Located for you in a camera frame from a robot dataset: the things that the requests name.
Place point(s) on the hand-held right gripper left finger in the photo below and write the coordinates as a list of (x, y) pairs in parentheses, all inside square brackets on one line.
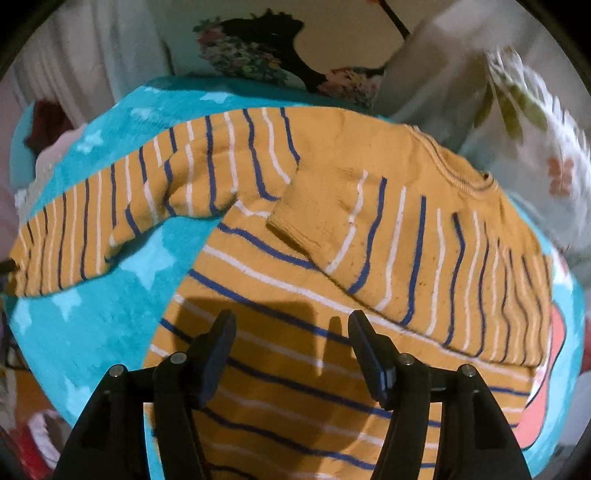
[(217, 357)]

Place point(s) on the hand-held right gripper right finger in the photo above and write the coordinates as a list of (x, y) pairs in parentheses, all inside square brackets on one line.
[(369, 355)]

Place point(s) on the orange striped sweater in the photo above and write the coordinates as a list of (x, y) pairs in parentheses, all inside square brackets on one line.
[(351, 221)]

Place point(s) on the teal star-print blanket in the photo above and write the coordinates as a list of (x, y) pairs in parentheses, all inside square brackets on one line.
[(106, 318)]

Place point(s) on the white leaf-print pillow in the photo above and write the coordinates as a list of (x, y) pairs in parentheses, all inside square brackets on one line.
[(531, 134)]

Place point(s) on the dark red cloth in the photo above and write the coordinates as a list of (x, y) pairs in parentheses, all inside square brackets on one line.
[(46, 124)]

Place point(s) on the floral pillow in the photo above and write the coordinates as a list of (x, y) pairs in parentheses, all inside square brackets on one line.
[(277, 50)]

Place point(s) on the white curtain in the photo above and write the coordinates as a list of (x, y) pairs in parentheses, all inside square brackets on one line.
[(83, 50)]

